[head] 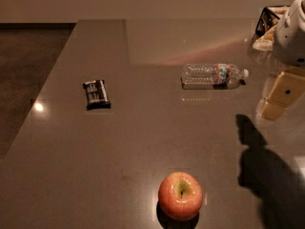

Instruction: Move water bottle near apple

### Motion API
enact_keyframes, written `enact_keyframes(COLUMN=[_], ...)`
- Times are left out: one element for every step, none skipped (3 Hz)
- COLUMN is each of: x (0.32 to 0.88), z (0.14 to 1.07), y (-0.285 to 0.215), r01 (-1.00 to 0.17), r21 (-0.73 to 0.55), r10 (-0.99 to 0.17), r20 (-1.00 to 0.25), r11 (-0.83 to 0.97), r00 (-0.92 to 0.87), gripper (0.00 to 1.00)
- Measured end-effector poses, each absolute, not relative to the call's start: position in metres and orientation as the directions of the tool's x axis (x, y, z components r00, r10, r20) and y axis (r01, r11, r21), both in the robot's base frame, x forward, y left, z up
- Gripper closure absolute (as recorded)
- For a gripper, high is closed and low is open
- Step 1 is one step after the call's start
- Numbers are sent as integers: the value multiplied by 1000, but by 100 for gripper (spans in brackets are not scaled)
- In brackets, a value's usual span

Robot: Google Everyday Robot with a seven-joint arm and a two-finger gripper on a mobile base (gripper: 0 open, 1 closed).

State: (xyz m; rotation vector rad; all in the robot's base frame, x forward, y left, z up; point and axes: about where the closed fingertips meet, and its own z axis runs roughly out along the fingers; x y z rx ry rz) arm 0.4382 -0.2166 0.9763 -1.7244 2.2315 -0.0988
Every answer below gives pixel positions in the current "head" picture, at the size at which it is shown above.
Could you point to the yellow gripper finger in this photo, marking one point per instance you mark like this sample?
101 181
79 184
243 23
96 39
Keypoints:
280 92
265 43

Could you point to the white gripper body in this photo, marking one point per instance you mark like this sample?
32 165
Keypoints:
290 37

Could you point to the clear plastic water bottle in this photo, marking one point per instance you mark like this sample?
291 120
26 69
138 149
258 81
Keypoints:
197 76

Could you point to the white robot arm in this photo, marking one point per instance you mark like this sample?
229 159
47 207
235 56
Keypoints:
280 33

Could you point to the red yellow apple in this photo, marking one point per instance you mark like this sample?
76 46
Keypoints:
180 196

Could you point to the black wire basket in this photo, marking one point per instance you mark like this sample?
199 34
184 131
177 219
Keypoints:
268 18

